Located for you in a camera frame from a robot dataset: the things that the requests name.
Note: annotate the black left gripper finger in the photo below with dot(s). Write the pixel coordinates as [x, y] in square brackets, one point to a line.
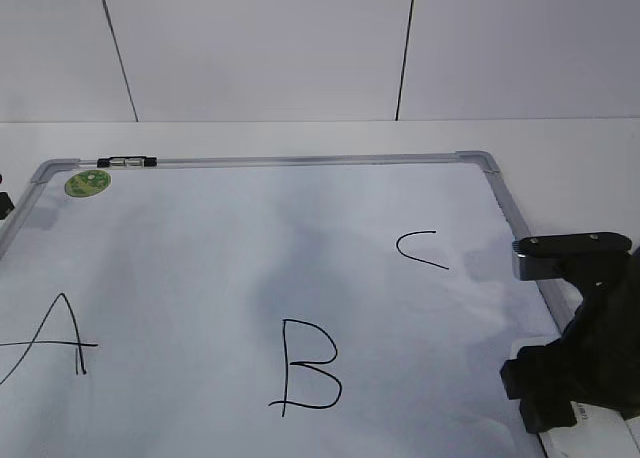
[6, 205]

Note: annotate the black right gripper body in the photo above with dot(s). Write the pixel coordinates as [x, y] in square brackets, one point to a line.
[595, 360]

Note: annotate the white whiteboard eraser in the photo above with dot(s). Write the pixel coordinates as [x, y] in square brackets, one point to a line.
[598, 433]

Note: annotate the green round sticker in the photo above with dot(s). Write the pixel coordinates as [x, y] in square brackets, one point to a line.
[87, 183]

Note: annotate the black silver hanging clip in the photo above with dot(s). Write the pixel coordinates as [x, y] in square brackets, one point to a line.
[127, 161]

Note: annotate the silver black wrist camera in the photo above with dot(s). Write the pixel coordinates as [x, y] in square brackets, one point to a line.
[541, 257]

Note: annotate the white whiteboard with grey frame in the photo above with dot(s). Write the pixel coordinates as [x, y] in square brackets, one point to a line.
[290, 311]

